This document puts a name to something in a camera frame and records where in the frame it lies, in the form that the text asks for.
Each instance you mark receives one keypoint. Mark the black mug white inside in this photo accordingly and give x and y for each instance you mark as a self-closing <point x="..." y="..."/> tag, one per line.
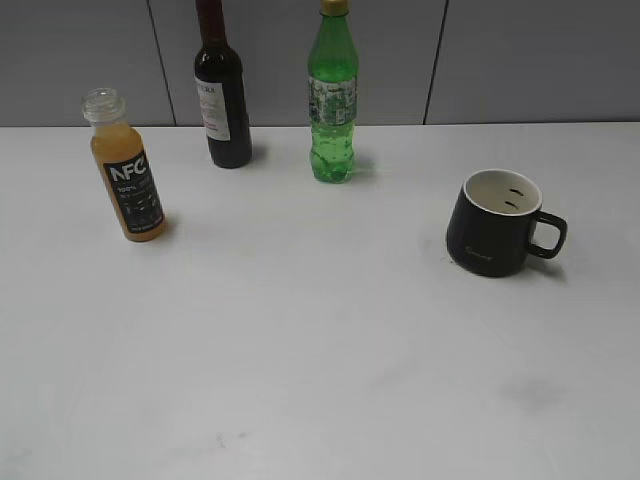
<point x="491" y="229"/>

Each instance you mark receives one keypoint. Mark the NFC orange juice bottle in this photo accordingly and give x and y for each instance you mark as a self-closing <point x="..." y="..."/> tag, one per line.
<point x="120" y="156"/>

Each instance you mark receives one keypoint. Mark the green soda bottle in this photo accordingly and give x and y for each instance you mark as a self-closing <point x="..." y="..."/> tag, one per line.
<point x="333" y="67"/>

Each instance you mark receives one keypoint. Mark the dark red wine bottle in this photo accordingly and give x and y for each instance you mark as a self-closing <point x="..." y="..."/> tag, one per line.
<point x="218" y="74"/>

